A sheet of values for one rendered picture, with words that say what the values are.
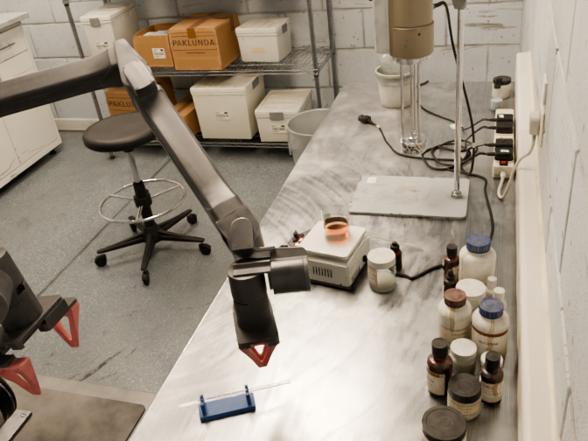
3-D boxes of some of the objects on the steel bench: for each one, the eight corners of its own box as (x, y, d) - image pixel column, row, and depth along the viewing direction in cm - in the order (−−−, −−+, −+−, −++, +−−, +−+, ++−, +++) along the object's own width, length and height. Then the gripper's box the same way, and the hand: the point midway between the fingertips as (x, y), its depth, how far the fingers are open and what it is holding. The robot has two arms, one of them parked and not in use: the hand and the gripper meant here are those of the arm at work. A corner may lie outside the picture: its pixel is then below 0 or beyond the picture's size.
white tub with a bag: (408, 112, 213) (407, 51, 202) (370, 108, 220) (367, 49, 209) (422, 97, 223) (422, 38, 212) (385, 94, 230) (383, 36, 219)
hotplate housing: (269, 275, 143) (264, 246, 139) (294, 244, 153) (290, 216, 148) (359, 294, 133) (357, 264, 129) (380, 260, 143) (379, 231, 139)
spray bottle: (500, 106, 208) (502, 75, 203) (502, 110, 205) (505, 80, 200) (488, 107, 209) (490, 77, 203) (491, 111, 206) (493, 80, 200)
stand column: (450, 199, 160) (456, -104, 124) (451, 193, 162) (457, -106, 126) (461, 199, 159) (471, -106, 123) (462, 193, 162) (472, -108, 125)
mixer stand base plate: (346, 213, 161) (346, 211, 161) (361, 178, 177) (361, 174, 177) (465, 220, 153) (465, 217, 152) (470, 181, 168) (470, 178, 168)
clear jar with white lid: (390, 274, 138) (388, 244, 134) (401, 290, 133) (400, 259, 129) (365, 280, 137) (362, 251, 133) (374, 297, 132) (372, 266, 128)
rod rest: (199, 422, 109) (196, 408, 107) (199, 407, 111) (195, 393, 110) (256, 409, 110) (253, 395, 108) (254, 395, 112) (250, 381, 111)
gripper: (226, 278, 103) (240, 347, 111) (231, 317, 94) (246, 389, 102) (266, 270, 103) (277, 340, 111) (275, 308, 95) (286, 381, 103)
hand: (262, 360), depth 106 cm, fingers closed
